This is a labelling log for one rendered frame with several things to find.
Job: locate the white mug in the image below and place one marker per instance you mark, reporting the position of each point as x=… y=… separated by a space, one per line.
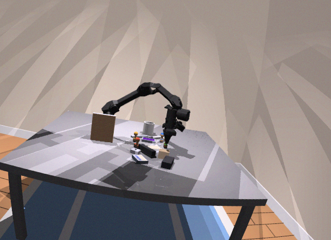
x=148 y=128

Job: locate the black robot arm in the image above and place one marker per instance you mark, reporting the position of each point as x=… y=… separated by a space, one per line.
x=144 y=89

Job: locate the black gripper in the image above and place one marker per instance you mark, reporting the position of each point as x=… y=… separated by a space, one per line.
x=168 y=130

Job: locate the purple ink pad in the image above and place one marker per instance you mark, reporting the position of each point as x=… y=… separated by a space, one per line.
x=148 y=140

